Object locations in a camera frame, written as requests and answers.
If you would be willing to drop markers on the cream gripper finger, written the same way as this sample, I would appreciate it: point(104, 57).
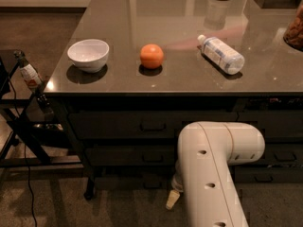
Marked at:
point(173, 197)

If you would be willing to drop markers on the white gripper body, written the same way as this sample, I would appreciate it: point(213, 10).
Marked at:
point(177, 183)

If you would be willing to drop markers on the drawer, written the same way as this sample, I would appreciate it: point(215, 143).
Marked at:
point(268, 175)
point(131, 155)
point(140, 181)
point(282, 155)
point(139, 125)
point(276, 125)

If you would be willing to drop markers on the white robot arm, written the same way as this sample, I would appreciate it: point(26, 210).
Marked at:
point(206, 150)

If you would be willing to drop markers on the dark drawer cabinet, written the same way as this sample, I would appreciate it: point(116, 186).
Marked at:
point(129, 140)

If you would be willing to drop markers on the orange round fruit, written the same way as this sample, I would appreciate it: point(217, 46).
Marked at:
point(151, 56)

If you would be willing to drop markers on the clear plastic water bottle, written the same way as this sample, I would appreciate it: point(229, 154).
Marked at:
point(220, 53)

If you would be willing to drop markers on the white ceramic bowl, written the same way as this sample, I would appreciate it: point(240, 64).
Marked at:
point(89, 55)

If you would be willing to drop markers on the black side table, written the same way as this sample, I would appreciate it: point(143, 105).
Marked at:
point(28, 123)

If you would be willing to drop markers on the sauce bottle with label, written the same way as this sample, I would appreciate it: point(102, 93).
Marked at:
point(28, 72)

